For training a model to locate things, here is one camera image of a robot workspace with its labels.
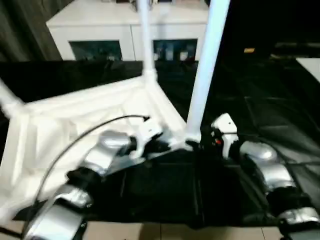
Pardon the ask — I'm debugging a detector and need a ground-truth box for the white plastic table top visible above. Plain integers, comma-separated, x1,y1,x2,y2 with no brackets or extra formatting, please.
0,74,201,221

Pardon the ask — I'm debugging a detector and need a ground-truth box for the black mat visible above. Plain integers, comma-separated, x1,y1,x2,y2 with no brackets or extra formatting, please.
0,58,320,228

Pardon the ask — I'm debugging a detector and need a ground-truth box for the white long board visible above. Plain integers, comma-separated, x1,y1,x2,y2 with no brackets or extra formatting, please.
296,57,320,83

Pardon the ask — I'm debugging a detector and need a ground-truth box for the white low cabinet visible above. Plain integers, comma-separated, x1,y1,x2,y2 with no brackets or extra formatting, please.
46,0,211,61

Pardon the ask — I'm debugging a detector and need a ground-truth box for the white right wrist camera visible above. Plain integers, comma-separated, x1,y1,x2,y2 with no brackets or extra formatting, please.
211,112,238,158

